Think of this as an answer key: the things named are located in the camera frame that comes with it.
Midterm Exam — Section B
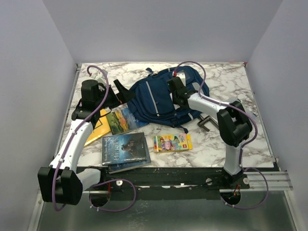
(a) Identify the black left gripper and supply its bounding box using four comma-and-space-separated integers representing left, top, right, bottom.
95, 79, 136, 110

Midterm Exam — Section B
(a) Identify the navy blue student backpack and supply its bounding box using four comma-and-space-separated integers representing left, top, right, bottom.
127, 65, 203, 128

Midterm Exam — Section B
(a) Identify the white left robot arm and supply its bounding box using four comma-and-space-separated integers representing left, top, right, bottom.
38, 79, 135, 205

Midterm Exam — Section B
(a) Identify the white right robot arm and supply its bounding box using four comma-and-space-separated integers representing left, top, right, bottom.
167, 77, 256, 189

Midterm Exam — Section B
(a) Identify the Animal Farm blue book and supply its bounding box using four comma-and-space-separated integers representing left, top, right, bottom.
106, 108, 149, 135

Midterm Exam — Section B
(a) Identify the yellow notebook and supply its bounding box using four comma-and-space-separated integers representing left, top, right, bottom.
84, 109, 112, 147

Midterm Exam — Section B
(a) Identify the yellow crayon box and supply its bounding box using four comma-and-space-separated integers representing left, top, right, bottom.
153, 133, 193, 153

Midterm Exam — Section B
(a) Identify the Wuthering Heights dark book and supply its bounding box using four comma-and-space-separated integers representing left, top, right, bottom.
102, 132, 147, 166

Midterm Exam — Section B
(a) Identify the clear plastic organizer box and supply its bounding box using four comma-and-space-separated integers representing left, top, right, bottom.
236, 99, 257, 121

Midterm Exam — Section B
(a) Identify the dark book underneath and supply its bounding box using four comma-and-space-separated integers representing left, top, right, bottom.
108, 142, 151, 174

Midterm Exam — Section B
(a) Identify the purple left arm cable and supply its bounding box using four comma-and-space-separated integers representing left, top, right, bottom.
51, 65, 137, 213

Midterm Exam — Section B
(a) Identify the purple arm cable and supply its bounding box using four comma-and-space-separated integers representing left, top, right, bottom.
51, 65, 137, 213
173, 61, 270, 210

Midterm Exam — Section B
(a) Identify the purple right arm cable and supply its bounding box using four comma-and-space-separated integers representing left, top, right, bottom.
173, 61, 270, 210

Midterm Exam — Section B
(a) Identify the steel clamp handle tool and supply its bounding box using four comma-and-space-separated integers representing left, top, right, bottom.
197, 115, 219, 132

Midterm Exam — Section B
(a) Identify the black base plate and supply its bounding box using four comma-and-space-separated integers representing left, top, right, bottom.
48, 165, 282, 201

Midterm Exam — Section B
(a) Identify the aluminium rail frame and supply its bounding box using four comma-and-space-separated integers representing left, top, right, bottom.
26, 63, 299, 231

